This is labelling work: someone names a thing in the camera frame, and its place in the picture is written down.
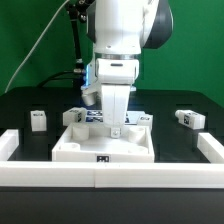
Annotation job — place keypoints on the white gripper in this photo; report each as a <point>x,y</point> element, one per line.
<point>116,78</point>

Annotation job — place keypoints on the white square tabletop part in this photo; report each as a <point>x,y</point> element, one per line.
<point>88,142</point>

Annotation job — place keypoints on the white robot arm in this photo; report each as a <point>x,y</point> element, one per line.
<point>119,30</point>

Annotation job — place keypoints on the blue tag marker sheet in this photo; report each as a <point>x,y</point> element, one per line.
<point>96,116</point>

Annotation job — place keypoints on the white U-shaped obstacle fence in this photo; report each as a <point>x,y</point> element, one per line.
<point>103,175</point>

